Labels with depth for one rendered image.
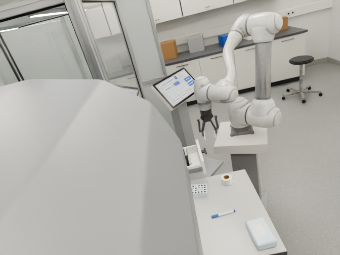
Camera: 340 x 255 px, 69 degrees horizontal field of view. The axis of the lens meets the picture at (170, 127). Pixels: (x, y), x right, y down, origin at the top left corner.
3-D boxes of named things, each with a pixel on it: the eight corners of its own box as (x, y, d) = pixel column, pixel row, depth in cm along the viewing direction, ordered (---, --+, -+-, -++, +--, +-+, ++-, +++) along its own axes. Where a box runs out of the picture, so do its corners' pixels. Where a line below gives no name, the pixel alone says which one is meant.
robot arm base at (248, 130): (252, 120, 207) (251, 114, 204) (254, 133, 188) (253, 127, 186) (229, 123, 212) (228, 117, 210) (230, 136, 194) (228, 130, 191)
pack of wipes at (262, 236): (245, 226, 129) (244, 220, 127) (263, 221, 129) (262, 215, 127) (258, 251, 116) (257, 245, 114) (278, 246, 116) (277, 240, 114)
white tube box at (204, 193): (207, 187, 161) (207, 183, 159) (207, 197, 153) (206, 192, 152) (188, 189, 163) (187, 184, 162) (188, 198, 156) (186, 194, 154)
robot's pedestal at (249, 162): (266, 194, 243) (262, 127, 209) (267, 218, 219) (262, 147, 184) (235, 192, 254) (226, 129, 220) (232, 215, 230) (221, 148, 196)
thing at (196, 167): (198, 151, 187) (196, 144, 184) (203, 171, 164) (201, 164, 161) (146, 162, 190) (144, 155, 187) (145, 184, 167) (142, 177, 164)
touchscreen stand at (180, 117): (223, 163, 300) (210, 84, 254) (203, 186, 272) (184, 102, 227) (190, 154, 333) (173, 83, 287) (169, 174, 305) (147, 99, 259)
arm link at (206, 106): (196, 99, 162) (197, 108, 165) (198, 104, 154) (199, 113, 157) (209, 96, 162) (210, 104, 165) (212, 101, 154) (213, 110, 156)
